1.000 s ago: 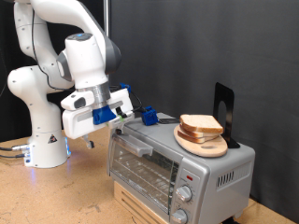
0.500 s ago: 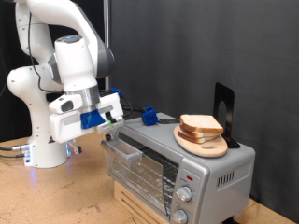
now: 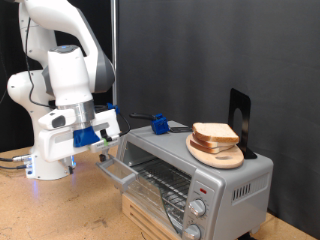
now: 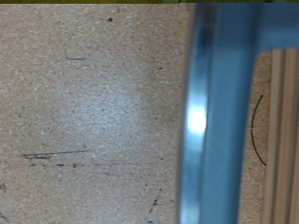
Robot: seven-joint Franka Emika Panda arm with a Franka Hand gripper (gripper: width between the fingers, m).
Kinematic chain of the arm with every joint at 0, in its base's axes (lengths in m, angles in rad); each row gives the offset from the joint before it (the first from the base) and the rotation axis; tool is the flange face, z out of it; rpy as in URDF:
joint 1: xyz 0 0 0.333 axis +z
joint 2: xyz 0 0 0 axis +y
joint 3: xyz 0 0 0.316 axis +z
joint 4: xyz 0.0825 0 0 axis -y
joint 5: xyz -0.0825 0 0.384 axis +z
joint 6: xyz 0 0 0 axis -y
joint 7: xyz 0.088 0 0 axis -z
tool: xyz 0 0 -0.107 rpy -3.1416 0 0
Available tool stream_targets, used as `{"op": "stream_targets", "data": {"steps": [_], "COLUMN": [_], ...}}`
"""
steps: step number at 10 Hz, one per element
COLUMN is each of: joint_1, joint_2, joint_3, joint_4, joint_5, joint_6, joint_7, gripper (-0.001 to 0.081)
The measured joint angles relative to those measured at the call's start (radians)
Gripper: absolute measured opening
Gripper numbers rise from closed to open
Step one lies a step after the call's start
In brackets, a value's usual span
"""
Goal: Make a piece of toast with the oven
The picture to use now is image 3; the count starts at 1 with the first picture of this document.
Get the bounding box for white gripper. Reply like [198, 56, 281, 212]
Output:
[34, 109, 122, 175]

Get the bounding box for spatula with blue grip block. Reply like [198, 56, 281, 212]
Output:
[129, 112, 194, 136]

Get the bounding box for white bread slice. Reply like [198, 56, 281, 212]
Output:
[190, 132, 235, 149]
[188, 138, 232, 155]
[192, 122, 240, 145]

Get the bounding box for wooden base under oven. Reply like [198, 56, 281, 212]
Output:
[121, 193, 181, 240]

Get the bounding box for silver oven knob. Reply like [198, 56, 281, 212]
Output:
[182, 223, 202, 240]
[188, 198, 207, 218]

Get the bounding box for silver toaster oven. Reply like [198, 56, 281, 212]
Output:
[114, 120, 274, 240]

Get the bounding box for black backdrop curtain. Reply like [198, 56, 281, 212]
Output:
[0, 0, 114, 153]

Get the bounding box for round wooden cutting board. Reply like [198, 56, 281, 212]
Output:
[185, 133, 245, 170]

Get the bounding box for metal pole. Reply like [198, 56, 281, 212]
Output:
[110, 0, 119, 106]

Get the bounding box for dark grey backdrop curtain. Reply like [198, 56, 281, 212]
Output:
[116, 0, 320, 239]

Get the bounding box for black metal bookend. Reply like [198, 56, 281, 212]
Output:
[227, 87, 258, 160]

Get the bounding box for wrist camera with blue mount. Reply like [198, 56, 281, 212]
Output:
[73, 102, 122, 154]

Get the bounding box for base cable with metal connector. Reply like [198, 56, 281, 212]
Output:
[0, 153, 33, 164]

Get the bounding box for thin black base cable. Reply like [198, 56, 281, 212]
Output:
[0, 163, 28, 171]

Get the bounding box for wire oven rack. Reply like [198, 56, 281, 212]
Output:
[133, 159, 192, 228]

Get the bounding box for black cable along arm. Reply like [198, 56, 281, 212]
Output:
[24, 18, 132, 138]

